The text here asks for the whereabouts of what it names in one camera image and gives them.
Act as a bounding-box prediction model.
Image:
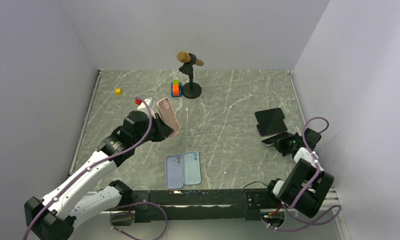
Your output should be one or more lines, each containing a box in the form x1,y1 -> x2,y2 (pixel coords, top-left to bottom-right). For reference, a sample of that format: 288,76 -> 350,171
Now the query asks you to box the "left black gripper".
133,112 -> 174,147

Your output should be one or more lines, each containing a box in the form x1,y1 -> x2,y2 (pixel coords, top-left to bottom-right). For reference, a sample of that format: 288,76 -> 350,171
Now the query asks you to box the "pink phone case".
156,97 -> 180,138

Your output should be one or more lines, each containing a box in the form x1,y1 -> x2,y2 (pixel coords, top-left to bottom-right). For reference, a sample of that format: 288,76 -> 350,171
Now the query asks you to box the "black phone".
254,107 -> 285,124
256,120 -> 287,137

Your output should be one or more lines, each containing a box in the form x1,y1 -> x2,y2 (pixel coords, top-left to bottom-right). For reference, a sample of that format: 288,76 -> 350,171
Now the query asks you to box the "lilac phone case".
165,154 -> 184,189

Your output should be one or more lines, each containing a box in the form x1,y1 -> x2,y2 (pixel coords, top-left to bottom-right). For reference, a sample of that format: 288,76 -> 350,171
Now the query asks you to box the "light blue phone case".
182,151 -> 201,185

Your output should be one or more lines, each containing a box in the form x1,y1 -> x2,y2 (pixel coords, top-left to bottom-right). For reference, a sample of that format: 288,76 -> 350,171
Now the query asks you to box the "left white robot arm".
23,110 -> 176,240

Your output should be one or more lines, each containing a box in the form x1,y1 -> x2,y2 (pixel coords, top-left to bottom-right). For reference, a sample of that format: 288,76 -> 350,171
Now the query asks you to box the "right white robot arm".
263,128 -> 334,218

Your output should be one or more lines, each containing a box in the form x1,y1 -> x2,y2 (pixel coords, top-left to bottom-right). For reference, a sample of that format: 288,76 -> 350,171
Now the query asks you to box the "colourful toy block stack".
170,79 -> 182,98

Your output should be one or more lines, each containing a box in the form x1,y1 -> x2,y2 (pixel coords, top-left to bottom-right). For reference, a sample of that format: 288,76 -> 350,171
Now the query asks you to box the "black microphone stand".
179,63 -> 202,99

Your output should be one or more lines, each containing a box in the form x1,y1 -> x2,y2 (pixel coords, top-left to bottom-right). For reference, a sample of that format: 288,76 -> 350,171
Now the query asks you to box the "yellow cube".
115,88 -> 122,96

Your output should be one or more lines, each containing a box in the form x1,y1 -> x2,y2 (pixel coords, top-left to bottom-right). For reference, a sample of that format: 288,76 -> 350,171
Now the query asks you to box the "wooden toy microphone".
177,51 -> 204,66

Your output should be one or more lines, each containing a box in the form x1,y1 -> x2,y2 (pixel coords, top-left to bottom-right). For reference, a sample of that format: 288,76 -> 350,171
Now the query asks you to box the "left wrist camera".
135,97 -> 157,116

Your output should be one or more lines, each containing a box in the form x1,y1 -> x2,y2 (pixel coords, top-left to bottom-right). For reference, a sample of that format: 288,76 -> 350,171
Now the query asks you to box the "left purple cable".
22,99 -> 169,240

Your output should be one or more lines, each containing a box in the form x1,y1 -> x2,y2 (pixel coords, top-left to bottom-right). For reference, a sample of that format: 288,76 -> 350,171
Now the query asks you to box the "black base frame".
98,188 -> 296,223

